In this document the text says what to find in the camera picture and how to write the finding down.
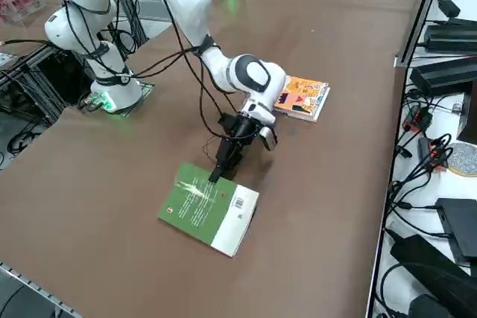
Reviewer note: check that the red and black connector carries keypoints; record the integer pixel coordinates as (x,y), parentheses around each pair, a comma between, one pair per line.
(419,118)

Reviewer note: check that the black aluminium frame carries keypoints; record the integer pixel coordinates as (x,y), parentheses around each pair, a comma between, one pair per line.
(37,72)

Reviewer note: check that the round glittery disc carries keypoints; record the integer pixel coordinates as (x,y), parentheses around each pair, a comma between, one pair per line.
(466,159)

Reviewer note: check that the black equipment box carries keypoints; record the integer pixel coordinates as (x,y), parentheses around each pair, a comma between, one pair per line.
(470,117)

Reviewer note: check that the aluminium table edge rail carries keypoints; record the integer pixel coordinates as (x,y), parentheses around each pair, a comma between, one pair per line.
(30,282)

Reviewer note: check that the metal base plate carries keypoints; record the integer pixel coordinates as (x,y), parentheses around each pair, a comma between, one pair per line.
(147,89)

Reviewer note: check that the flat black box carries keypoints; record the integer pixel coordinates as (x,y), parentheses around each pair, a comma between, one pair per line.
(460,228)

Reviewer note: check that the orange illustrated book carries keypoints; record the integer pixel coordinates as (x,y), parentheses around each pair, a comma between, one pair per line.
(302,98)

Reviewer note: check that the long black power brick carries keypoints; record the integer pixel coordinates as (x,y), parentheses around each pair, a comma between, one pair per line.
(443,74)

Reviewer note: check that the small black power adapter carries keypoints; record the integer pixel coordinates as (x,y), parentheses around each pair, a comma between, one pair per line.
(449,7)

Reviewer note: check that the green and white book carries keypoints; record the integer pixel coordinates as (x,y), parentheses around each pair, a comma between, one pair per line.
(201,217)

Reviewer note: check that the aluminium frame post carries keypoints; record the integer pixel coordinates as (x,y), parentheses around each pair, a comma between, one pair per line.
(421,9)

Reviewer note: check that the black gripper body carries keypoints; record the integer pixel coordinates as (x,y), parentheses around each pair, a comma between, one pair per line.
(231,146)

